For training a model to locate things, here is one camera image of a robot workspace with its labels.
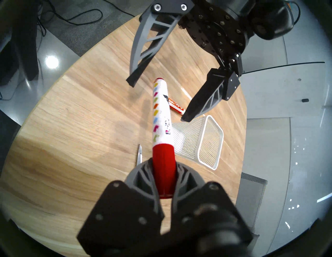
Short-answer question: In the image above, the black left camera cable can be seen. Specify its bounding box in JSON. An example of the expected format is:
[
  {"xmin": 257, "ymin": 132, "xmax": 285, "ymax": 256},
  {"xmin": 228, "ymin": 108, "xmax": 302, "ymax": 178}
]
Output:
[{"xmin": 284, "ymin": 0, "xmax": 301, "ymax": 26}]

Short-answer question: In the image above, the black metal stand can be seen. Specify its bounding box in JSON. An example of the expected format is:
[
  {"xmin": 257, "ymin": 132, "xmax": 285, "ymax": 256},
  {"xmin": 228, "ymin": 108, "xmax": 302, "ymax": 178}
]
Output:
[{"xmin": 0, "ymin": 0, "xmax": 39, "ymax": 86}]

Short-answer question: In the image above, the wide grey mesh chair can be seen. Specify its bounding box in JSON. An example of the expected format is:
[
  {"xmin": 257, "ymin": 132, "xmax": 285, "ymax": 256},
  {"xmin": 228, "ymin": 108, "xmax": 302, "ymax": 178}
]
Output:
[{"xmin": 235, "ymin": 172, "xmax": 268, "ymax": 233}]

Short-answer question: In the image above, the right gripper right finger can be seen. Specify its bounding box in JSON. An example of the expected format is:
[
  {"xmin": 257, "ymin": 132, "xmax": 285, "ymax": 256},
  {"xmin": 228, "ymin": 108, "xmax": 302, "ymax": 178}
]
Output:
[{"xmin": 170, "ymin": 161, "xmax": 254, "ymax": 255}]

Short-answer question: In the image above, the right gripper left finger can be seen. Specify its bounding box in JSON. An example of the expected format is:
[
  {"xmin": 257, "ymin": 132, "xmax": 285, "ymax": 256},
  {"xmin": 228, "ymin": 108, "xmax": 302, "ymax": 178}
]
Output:
[{"xmin": 77, "ymin": 159, "xmax": 165, "ymax": 255}]

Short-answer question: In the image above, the thin black floor cable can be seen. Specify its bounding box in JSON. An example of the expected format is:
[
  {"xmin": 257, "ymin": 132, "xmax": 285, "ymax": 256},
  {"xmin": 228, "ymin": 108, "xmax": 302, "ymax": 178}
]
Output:
[{"xmin": 39, "ymin": 0, "xmax": 104, "ymax": 26}]

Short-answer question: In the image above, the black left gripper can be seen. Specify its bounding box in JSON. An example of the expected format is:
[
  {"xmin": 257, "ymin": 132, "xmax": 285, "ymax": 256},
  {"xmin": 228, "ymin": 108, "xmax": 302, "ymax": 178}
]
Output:
[{"xmin": 126, "ymin": 0, "xmax": 257, "ymax": 123}]

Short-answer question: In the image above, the red cap dotted marker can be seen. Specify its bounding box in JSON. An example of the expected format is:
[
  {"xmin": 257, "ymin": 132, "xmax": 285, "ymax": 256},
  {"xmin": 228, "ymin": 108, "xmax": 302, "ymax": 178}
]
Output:
[{"xmin": 152, "ymin": 77, "xmax": 177, "ymax": 198}]

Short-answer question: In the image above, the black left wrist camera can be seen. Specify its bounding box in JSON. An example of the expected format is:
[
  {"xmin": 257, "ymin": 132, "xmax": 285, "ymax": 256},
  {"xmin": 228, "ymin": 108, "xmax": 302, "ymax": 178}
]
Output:
[{"xmin": 253, "ymin": 0, "xmax": 295, "ymax": 40}]

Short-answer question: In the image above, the white mesh pen holder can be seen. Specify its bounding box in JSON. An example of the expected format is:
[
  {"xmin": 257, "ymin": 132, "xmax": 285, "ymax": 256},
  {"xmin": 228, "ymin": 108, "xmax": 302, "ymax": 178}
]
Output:
[{"xmin": 171, "ymin": 115, "xmax": 224, "ymax": 170}]

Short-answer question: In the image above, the orange cap white marker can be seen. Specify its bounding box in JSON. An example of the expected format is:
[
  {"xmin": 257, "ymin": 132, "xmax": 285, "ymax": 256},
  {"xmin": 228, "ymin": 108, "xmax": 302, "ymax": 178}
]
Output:
[{"xmin": 169, "ymin": 98, "xmax": 185, "ymax": 115}]

